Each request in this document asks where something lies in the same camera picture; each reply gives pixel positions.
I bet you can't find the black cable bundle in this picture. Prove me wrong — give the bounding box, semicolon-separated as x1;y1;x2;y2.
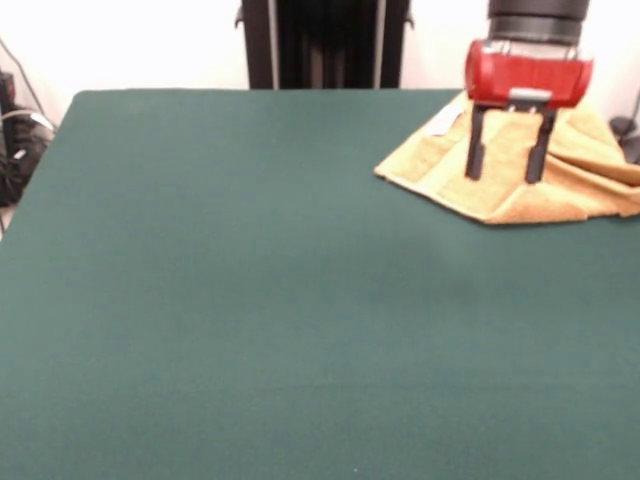
0;102;56;207

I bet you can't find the dark green table cloth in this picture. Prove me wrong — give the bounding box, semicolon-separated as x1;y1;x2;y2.
0;88;640;480

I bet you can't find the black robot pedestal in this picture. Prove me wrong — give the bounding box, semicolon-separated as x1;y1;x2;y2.
233;0;416;90

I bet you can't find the black stand base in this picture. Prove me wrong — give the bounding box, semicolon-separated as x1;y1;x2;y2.
608;116;639;146

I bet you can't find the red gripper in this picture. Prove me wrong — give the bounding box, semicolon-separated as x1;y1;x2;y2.
463;38;596;186

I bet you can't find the orange terry towel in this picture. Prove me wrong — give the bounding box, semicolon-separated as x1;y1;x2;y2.
373;92;640;226

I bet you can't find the thin grey cable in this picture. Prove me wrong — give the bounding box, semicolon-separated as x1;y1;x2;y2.
0;37;56;132

